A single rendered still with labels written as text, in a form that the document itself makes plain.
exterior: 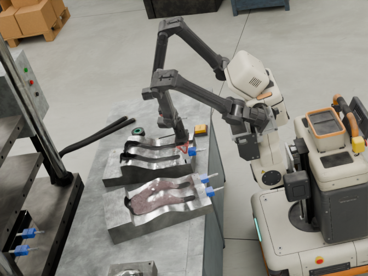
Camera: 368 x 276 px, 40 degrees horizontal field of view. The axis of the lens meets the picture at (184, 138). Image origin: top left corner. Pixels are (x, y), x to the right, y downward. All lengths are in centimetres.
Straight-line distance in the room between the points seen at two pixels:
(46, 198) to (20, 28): 458
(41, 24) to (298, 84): 376
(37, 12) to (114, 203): 485
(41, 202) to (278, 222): 137
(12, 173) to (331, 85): 294
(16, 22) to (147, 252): 530
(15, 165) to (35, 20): 447
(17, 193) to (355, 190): 168
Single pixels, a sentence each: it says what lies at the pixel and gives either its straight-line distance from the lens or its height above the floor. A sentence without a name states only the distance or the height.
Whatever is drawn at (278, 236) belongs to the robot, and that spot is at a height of 28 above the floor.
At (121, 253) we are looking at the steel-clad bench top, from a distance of 244.
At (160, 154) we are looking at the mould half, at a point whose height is 88.
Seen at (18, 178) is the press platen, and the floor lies 104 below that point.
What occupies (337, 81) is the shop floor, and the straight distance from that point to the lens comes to 475.
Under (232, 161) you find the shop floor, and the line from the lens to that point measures 399.
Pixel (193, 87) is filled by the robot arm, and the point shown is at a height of 144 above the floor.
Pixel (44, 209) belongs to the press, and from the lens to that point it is 290.
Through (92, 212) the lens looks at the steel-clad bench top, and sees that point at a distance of 271.
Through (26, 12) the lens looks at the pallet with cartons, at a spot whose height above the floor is 44.
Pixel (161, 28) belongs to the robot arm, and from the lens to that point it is 247.
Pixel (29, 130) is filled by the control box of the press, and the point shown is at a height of 111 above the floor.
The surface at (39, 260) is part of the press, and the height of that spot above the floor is 79.
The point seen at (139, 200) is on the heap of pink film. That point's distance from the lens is 251.
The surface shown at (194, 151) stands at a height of 93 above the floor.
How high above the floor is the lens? 252
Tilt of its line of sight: 35 degrees down
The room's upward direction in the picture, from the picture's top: 16 degrees counter-clockwise
